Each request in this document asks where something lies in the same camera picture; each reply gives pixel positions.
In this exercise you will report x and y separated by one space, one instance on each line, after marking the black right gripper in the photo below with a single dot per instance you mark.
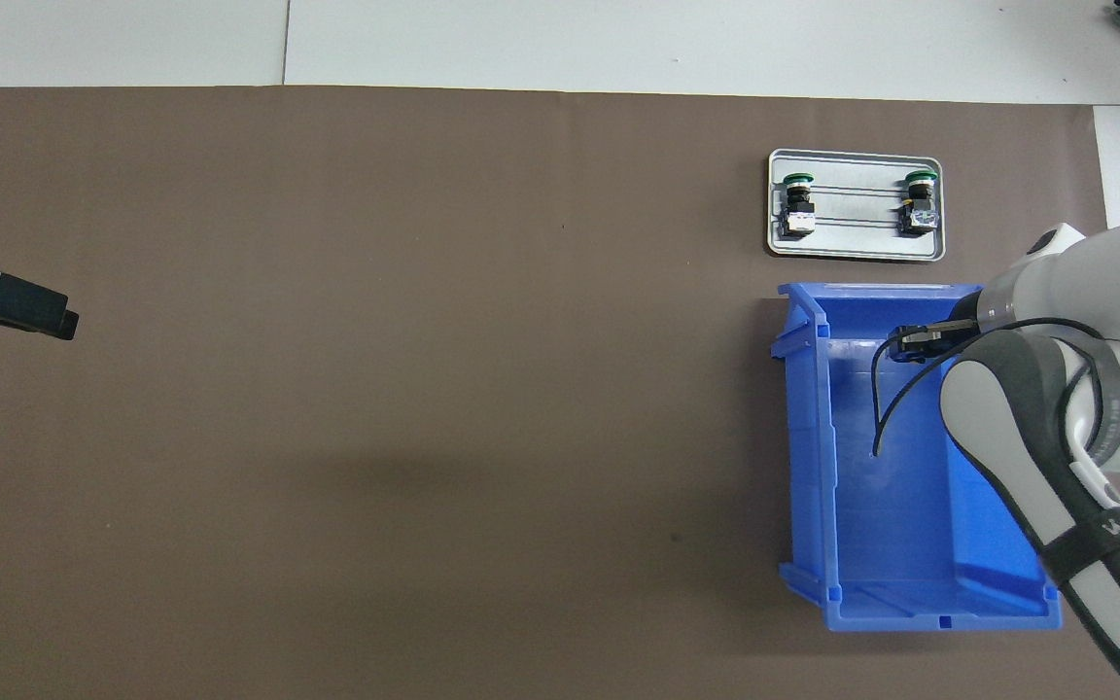
963 329

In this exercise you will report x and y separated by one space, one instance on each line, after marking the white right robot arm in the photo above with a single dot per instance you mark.
1104 292

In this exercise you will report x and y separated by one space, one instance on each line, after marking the green push button labelled base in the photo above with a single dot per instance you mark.
918 219

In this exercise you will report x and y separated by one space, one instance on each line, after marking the green push button white base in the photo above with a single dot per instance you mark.
797 206

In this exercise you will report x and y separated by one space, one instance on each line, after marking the grey metal tray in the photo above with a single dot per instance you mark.
861 245

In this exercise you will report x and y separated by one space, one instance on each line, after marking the blue plastic storage bin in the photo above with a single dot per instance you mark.
910 525

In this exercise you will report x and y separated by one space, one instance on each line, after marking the brown paper table mat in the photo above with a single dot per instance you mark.
424 389

